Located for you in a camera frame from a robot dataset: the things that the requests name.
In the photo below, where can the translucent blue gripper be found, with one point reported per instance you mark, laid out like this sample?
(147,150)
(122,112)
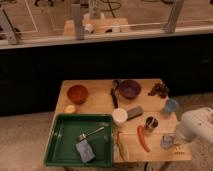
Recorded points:
(167,141)

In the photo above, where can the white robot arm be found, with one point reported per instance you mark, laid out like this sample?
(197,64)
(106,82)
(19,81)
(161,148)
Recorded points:
(194,123)

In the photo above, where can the metal can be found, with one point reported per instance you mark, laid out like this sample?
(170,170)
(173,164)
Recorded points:
(151,123)

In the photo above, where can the blue plastic cup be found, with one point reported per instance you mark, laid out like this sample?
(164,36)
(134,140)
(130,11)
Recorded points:
(171,105)

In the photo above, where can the gray sponge block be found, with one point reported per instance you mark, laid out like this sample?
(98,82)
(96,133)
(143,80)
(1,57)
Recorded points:
(135,112)

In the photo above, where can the yellow banana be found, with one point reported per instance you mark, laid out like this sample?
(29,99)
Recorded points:
(123,150)

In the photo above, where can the bunch of dark grapes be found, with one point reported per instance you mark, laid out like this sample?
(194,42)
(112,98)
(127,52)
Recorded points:
(159,89)

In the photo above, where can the white cup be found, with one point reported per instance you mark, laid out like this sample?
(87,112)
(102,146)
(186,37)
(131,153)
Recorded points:
(120,116)

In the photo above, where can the purple bowl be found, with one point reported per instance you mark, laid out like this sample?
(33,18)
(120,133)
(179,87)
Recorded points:
(129,89)

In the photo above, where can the metal fork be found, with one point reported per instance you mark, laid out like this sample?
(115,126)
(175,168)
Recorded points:
(85,135)

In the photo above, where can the black spatula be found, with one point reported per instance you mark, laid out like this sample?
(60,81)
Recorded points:
(113,93)

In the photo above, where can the orange bowl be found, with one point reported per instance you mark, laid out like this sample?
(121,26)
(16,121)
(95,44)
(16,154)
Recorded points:
(77,94)

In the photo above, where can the small yellow round fruit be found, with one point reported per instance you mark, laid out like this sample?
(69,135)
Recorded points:
(70,109)

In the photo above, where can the green plastic tray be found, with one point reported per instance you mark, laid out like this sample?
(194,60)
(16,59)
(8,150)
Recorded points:
(61,149)

